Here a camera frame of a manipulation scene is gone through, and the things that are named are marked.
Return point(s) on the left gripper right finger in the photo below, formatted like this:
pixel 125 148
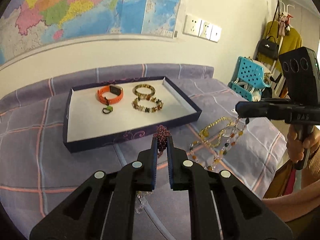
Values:
pixel 221 206

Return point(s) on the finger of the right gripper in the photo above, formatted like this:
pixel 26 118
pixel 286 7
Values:
pixel 267 108

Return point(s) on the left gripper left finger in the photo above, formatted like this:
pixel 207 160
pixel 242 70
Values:
pixel 103 206

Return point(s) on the orange watch band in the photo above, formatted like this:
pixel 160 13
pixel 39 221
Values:
pixel 110 95

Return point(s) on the tortoiseshell bangle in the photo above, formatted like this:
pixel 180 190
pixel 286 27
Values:
pixel 143 90

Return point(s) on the peach sweater right forearm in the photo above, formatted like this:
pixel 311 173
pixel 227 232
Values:
pixel 302 202

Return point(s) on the dark blue jewelry tray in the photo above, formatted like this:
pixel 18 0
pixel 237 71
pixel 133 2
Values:
pixel 86 126

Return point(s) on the person right hand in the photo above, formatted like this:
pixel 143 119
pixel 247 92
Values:
pixel 295 148

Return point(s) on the teal plastic basket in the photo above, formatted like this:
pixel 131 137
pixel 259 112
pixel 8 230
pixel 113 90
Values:
pixel 252 78

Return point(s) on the black handbag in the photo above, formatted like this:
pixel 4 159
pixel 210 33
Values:
pixel 269 47

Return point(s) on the yellow hanging garment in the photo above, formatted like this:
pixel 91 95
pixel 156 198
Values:
pixel 291 41

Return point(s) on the black camera box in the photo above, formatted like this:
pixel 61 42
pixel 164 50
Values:
pixel 301 71

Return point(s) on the white wall socket panel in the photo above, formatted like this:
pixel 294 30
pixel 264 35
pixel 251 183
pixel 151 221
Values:
pixel 197 27

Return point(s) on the colourful wall map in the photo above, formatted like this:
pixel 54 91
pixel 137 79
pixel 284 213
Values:
pixel 30 24

